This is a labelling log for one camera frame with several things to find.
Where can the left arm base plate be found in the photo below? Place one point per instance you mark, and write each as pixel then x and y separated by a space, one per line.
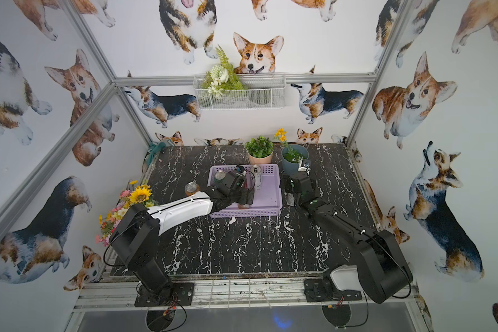
pixel 178 294

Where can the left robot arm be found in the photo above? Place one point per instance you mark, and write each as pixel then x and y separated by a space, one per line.
pixel 136 238

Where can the green plant in pink pot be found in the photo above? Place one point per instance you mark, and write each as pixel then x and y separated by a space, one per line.
pixel 260 150

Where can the orange soda can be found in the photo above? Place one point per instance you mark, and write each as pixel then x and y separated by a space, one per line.
pixel 191 188

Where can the sunflower bouquet with white fence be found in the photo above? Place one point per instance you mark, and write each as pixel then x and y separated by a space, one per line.
pixel 135 193

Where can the aluminium mounting rail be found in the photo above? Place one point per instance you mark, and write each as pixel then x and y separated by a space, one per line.
pixel 224 292

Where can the white wire wall basket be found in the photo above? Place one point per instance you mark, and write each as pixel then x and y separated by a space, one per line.
pixel 260 92

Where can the purple plastic basket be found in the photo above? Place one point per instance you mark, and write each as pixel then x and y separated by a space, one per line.
pixel 267 200

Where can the white Monster can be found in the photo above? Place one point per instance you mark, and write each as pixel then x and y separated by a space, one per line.
pixel 256 172

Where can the white flower fern bouquet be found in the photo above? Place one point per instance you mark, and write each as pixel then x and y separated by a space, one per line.
pixel 221 78

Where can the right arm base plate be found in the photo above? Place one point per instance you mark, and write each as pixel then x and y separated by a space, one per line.
pixel 322 290

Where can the green soda can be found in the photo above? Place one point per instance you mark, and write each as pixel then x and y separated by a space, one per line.
pixel 220 177

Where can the silver grey can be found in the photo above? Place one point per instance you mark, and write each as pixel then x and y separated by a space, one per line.
pixel 290 199

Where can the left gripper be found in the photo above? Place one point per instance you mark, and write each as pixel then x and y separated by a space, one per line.
pixel 246 195

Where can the yellow flower in blue pot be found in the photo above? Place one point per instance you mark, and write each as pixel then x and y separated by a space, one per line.
pixel 293 155

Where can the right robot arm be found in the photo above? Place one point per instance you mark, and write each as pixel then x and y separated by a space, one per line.
pixel 376 266

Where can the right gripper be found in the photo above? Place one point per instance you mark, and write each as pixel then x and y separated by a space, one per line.
pixel 290 187

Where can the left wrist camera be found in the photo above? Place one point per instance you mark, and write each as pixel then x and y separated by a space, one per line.
pixel 240 169

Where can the teal clamp at table corner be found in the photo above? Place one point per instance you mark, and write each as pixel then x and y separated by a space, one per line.
pixel 154 149

